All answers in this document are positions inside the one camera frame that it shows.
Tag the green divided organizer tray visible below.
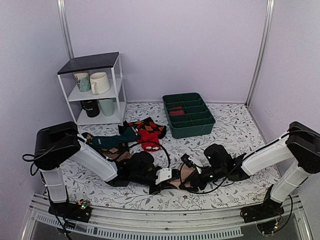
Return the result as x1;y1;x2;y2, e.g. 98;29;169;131
162;92;216;139

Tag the brown tan sock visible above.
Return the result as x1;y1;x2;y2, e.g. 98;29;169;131
111;151;133;164

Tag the right aluminium corner post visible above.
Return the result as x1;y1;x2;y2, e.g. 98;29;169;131
245;0;275;108

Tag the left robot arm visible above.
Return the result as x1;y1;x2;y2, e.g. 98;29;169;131
34;121;181;217

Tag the pale green mug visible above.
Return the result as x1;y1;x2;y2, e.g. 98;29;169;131
98;98;115;117

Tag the red santa sock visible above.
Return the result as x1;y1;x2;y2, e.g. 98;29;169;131
137;129;161;152

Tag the cream white mug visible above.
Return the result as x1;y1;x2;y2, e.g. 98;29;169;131
89;72;110;95

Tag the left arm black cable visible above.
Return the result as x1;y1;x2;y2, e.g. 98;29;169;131
21;141;172;176

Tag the left aluminium corner post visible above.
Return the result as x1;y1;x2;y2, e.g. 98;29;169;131
56;0;74;59

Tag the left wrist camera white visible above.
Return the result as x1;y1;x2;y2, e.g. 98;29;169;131
155;167;173;185

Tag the beige striped sock pair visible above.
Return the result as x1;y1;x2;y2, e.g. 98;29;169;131
167;163;197;191

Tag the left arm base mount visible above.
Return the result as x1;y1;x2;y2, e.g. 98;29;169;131
48;199;92;223

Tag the aluminium front rail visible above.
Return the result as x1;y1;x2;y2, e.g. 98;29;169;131
21;193;313;240

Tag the black orange argyle sock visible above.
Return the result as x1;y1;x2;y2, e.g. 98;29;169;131
118;117;167;139

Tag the red rolled sock in tray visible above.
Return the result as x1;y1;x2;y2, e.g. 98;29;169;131
169;106;185;116

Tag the teal patterned mug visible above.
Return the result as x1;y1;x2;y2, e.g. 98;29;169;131
73;71;91;93

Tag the brown argyle sock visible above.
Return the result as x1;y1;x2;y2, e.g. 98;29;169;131
81;132;129;155

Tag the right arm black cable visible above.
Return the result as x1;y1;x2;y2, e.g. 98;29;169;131
187;128;320;195

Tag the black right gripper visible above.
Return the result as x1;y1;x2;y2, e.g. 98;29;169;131
179;164;227;192

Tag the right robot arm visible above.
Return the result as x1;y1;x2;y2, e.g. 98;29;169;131
179;121;320;218

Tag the black mug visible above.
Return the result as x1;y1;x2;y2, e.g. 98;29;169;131
80;99;100;118

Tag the aluminium corner post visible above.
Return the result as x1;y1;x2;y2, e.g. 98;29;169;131
56;0;74;59
245;0;275;108

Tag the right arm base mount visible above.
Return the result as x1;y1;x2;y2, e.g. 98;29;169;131
240;199;285;223

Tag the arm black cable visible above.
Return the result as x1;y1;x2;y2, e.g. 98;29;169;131
21;141;172;176
187;128;320;195

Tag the dark green sock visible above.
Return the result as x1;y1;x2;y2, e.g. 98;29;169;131
91;127;141;150

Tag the white shelf unit black top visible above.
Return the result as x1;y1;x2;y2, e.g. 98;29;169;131
57;52;127;126

